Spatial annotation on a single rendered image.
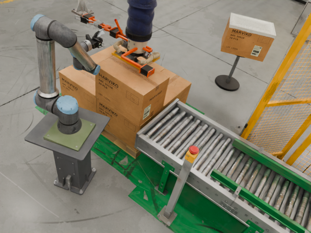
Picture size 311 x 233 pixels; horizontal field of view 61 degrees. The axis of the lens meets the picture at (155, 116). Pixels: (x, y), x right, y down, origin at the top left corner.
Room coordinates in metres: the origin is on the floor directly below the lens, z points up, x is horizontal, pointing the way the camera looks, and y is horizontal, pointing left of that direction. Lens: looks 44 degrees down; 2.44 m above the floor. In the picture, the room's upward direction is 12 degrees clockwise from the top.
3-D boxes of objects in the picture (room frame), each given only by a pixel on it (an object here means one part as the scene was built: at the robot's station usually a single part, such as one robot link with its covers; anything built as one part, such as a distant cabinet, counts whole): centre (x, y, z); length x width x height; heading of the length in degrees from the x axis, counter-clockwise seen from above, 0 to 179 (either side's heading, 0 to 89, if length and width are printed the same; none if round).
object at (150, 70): (1.71, 0.14, 1.24); 0.09 x 0.08 x 0.05; 153
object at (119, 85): (2.08, 0.30, 0.74); 0.60 x 0.40 x 0.40; 61
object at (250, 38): (3.59, -1.02, 0.82); 0.60 x 0.40 x 0.40; 85
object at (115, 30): (2.19, 0.51, 1.24); 0.10 x 0.08 x 0.06; 153
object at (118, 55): (2.00, 0.33, 1.13); 0.34 x 0.10 x 0.05; 63
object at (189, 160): (1.20, -0.31, 0.50); 0.07 x 0.07 x 1.00; 62
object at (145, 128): (1.91, -0.04, 0.58); 0.70 x 0.03 x 0.06; 152
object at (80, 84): (2.49, 0.41, 0.34); 1.20 x 1.00 x 0.40; 62
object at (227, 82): (3.59, -1.02, 0.31); 0.40 x 0.40 x 0.62
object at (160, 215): (1.20, -0.31, 0.01); 0.15 x 0.15 x 0.03; 62
